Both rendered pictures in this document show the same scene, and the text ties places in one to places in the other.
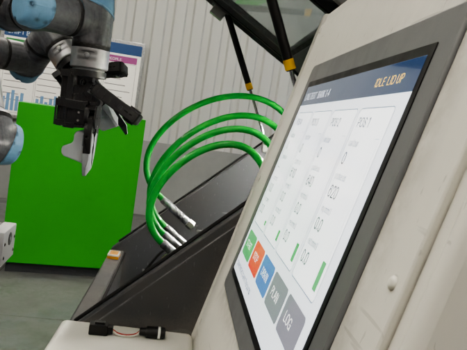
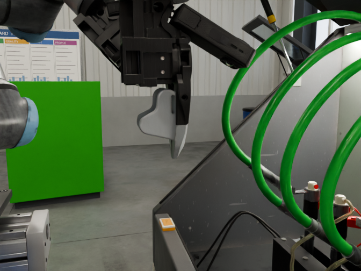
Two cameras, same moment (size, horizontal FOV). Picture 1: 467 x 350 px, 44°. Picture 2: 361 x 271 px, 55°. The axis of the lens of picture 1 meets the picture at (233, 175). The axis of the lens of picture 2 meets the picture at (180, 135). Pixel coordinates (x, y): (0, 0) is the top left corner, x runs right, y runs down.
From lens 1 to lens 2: 0.80 m
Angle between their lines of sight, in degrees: 8
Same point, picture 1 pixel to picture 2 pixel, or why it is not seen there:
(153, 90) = (92, 61)
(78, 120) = (164, 71)
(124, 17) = (62, 12)
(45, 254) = (43, 191)
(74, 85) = (143, 14)
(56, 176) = (41, 133)
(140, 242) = (182, 200)
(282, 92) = not seen: hidden behind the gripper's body
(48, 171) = not seen: hidden behind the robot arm
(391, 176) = not seen: outside the picture
